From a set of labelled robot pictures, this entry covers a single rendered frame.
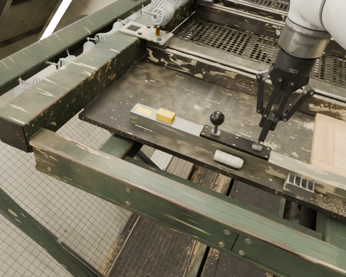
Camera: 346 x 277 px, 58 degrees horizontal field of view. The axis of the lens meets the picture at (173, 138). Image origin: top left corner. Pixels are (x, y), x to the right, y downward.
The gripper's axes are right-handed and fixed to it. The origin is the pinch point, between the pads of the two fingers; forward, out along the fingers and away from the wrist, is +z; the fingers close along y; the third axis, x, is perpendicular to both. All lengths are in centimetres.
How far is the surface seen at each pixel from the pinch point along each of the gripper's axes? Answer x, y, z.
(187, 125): 4.7, -20.5, 11.6
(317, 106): 38.4, 15.5, 11.7
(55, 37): 51, -105, 26
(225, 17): 98, -34, 12
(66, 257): -19, -52, 77
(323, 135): 25.7, 18.9, 13.7
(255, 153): 2.0, 0.1, 10.6
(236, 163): -1.3, -3.5, 13.3
